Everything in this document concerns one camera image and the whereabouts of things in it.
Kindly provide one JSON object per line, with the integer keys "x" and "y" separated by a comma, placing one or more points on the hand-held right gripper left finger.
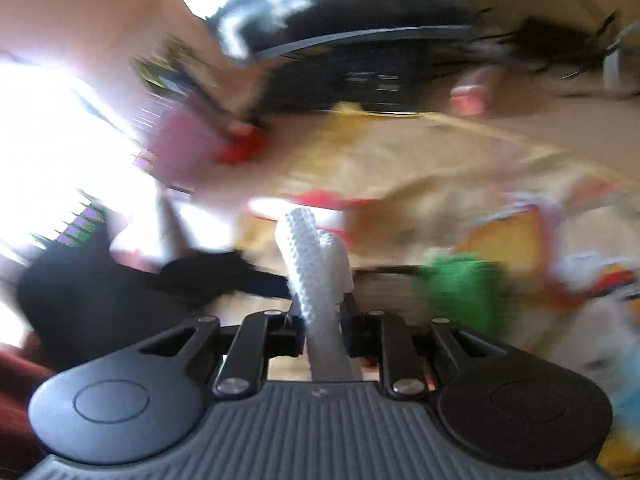
{"x": 287, "y": 335}

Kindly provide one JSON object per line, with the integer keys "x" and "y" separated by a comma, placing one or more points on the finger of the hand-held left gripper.
{"x": 267, "y": 287}

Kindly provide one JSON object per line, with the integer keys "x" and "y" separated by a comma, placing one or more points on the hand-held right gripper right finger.
{"x": 357, "y": 332}

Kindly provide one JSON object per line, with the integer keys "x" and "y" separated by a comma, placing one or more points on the white textured sock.
{"x": 306, "y": 270}

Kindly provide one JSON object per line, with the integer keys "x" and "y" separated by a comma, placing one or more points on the green soft toy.
{"x": 460, "y": 285}

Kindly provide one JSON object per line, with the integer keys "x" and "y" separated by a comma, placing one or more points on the red soft object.
{"x": 240, "y": 145}

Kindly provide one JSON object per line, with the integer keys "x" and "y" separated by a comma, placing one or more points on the red and white cloth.
{"x": 320, "y": 205}

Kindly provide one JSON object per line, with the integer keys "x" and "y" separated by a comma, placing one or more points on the pink cloth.
{"x": 180, "y": 147}

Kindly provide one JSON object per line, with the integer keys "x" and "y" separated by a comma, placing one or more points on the golden printed blanket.
{"x": 425, "y": 160}

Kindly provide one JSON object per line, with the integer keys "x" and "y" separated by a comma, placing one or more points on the black air fryer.
{"x": 325, "y": 35}

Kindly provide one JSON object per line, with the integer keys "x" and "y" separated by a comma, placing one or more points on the small pink object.
{"x": 467, "y": 97}

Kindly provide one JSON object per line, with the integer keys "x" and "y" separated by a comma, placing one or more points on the silver device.
{"x": 620, "y": 62}

